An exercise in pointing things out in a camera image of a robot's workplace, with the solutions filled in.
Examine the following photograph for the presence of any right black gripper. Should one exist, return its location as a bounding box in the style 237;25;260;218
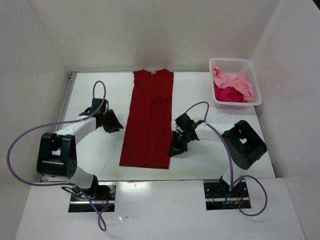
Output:
168;129;191;157

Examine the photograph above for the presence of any dark red t-shirt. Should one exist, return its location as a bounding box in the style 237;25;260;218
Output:
119;69;174;169

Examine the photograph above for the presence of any light pink t-shirt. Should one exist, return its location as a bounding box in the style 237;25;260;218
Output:
212;66;255;103

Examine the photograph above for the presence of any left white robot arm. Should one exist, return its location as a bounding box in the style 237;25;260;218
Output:
36;108;124;200

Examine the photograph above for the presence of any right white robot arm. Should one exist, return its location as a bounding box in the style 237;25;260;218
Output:
168;120;268;197

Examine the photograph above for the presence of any magenta t-shirt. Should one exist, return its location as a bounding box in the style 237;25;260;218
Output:
214;85;246;103

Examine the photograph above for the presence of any white plastic basket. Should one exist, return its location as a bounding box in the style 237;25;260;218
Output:
209;58;262;109

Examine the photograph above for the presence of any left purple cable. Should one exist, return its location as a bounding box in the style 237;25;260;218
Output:
6;80;113;232

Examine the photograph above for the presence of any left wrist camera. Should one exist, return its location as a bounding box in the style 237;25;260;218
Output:
79;98;109;117

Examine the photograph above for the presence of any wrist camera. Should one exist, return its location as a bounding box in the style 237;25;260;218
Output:
175;113;195;131
79;98;109;117

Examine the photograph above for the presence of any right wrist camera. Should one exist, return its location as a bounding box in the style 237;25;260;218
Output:
175;113;195;131

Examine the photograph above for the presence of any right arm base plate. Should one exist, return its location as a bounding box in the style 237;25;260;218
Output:
203;179;252;211

